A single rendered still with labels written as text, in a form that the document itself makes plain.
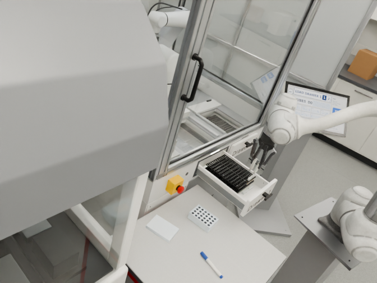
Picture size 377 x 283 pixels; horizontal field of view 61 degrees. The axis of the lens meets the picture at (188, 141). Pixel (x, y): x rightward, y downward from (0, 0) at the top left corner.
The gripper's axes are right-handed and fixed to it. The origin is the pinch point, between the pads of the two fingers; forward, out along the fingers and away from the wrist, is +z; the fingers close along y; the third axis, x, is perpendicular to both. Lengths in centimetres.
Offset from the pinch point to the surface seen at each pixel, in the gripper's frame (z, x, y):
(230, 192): 11.6, 15.0, 0.6
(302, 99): -12, -85, 17
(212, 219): 20.1, 28.6, -1.6
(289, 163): 41, -94, 5
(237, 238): 23.6, 24.4, -15.1
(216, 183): 12.3, 15.0, 9.5
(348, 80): 12, -286, 32
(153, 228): 22, 55, 12
